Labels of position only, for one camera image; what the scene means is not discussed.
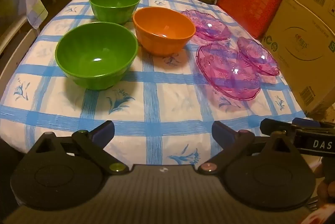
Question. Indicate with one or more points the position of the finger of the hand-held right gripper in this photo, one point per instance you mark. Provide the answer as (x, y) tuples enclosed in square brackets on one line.
[(306, 122), (274, 125)]

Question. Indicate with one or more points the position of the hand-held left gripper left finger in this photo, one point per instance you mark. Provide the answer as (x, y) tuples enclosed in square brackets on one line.
[(105, 132)]

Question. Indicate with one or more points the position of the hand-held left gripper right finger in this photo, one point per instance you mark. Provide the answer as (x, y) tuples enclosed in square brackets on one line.
[(222, 132)]

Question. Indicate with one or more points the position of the large purple clear plate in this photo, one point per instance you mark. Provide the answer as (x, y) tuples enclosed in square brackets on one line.
[(225, 72)]

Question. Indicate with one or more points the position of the small purple clear plate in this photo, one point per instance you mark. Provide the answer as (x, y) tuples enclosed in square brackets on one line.
[(257, 56), (206, 25)]

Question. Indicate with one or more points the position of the large green plastic bowl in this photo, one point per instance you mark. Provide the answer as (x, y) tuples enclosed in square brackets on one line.
[(96, 56)]

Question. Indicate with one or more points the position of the orange plastic bowl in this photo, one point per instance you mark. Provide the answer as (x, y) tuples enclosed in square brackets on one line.
[(162, 30)]

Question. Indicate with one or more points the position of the small green plastic bowl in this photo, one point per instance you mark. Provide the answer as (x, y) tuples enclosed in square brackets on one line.
[(113, 2)]

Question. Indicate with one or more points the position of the person's right hand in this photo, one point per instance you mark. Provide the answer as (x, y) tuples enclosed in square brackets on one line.
[(327, 191)]

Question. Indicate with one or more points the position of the blue checked white tablecloth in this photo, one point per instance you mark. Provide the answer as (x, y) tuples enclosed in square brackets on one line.
[(162, 108)]

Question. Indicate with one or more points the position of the large cardboard box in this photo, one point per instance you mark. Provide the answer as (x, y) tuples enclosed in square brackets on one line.
[(303, 38)]

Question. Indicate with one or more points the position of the red tote bag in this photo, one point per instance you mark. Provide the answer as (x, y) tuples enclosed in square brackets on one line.
[(248, 1)]

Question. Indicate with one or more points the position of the white wooden frame furniture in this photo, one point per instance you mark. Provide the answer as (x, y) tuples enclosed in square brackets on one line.
[(13, 27)]

